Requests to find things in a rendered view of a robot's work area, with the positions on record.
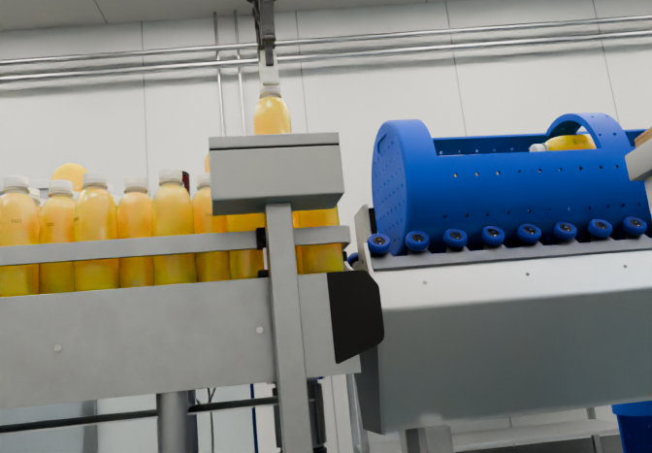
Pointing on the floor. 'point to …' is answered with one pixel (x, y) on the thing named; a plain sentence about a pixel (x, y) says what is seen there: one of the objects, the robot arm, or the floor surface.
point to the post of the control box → (287, 329)
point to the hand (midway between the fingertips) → (268, 73)
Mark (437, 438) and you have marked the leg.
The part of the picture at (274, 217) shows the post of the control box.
